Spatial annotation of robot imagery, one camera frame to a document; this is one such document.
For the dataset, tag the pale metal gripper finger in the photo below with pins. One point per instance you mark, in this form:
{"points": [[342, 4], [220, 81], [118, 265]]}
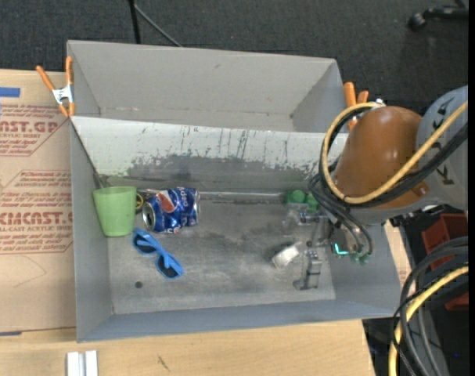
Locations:
{"points": [[304, 218], [310, 272]]}

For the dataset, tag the green round toy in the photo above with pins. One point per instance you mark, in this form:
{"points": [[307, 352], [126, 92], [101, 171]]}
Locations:
{"points": [[297, 197]]}

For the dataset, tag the grey metal bin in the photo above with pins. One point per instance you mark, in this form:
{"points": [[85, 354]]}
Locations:
{"points": [[221, 257]]}

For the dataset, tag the blue crushed soda can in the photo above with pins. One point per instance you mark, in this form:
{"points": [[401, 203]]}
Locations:
{"points": [[172, 210]]}

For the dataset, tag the blue sunglasses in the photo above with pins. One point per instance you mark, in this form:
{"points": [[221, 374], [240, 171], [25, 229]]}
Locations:
{"points": [[159, 253]]}

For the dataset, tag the green plastic cup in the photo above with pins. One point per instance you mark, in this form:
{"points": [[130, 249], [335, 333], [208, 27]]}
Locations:
{"points": [[116, 212]]}

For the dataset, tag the brown cardboard board red print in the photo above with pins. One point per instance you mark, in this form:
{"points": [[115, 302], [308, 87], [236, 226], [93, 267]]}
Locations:
{"points": [[33, 249]]}

